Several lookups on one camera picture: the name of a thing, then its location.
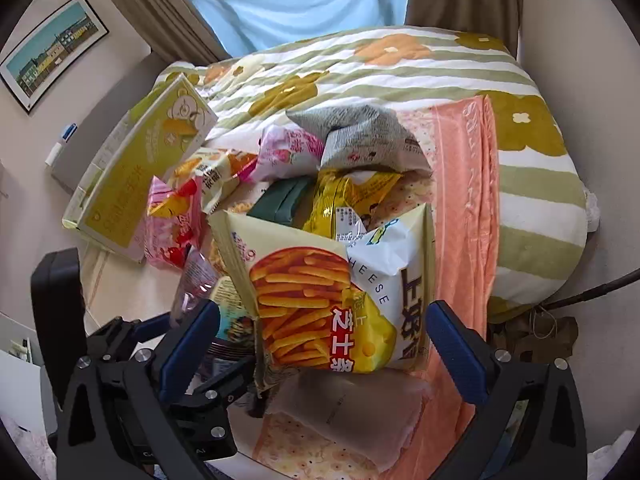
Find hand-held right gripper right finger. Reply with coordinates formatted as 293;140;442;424
428;300;589;480

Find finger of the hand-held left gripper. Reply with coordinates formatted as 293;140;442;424
170;357;264;419
92;313;174;357

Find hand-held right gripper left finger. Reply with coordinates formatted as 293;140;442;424
56;300;222;480

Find dark printed snack packet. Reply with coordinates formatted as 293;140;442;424
209;278;257;361

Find clear pink snack packet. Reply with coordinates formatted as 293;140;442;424
170;249;222;327

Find pink and red snack packet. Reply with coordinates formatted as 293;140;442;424
144;175;207;272

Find large cheese stick snack bag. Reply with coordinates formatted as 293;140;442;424
207;204;437;397

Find yellow-green cardboard box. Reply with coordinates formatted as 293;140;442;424
62;72;219;264

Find orange and white snack packet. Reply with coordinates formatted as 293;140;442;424
164;147;259;217

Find dark green snack packet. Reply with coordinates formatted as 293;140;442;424
247;175;317;227

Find shiny yellow snack packet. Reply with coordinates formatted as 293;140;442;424
302;167;402;242

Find pink floral snack packet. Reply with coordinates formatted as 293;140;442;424
249;124;327;184

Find grey snack packet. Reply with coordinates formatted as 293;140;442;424
286;104;434;177

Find cream printed mat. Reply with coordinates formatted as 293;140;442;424
82;145;436;480

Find white cabinet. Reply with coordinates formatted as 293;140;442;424
0;310;48;436

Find beige flat pouch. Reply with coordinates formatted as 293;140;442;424
269;370;432;473

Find orange patterned towel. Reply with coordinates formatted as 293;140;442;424
400;94;502;480

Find floral striped blanket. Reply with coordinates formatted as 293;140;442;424
150;25;590;323

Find white plastic bag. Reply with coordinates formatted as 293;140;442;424
584;191;602;233

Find light blue cloth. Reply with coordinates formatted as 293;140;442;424
187;0;417;59

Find black cable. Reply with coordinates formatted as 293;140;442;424
544;267;640;312

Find framed wall picture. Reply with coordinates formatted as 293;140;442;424
0;0;109;114

